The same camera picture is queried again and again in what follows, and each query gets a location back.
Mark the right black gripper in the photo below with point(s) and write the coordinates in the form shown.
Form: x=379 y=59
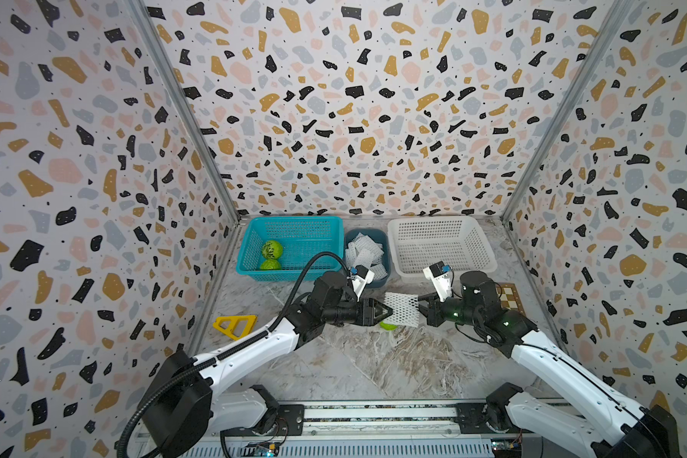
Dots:
x=432 y=311

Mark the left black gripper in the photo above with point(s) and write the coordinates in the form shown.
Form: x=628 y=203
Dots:
x=371 y=314

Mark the green custard apple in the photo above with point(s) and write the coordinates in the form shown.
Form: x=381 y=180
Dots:
x=271 y=264
x=388 y=327
x=272 y=250

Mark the white foam net sleeve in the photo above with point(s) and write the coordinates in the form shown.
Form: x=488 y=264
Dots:
x=405 y=309

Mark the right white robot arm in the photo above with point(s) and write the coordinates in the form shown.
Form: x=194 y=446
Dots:
x=606 y=424

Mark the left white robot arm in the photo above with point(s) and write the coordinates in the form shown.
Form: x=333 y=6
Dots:
x=190 y=394

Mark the pile of white foam nets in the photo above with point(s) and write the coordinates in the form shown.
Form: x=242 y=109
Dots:
x=365 y=249

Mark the white plastic basket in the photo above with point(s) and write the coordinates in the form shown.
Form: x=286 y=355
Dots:
x=459 y=242

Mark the dark teal small bin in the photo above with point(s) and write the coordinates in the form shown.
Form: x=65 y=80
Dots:
x=383 y=238

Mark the wooden chessboard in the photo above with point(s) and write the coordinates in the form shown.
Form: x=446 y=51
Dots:
x=509 y=297

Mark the teal plastic basket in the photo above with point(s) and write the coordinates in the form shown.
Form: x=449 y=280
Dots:
x=301 y=239

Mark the yellow triangular plastic piece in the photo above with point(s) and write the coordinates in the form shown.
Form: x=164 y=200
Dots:
x=235 y=327

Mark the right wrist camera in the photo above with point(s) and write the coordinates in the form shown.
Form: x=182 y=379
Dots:
x=441 y=278

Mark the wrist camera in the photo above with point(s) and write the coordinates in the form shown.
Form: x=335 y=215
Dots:
x=441 y=278
x=360 y=277

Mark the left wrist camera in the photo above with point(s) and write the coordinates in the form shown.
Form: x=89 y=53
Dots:
x=360 y=277

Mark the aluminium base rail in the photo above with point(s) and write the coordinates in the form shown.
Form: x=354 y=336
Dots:
x=409 y=428

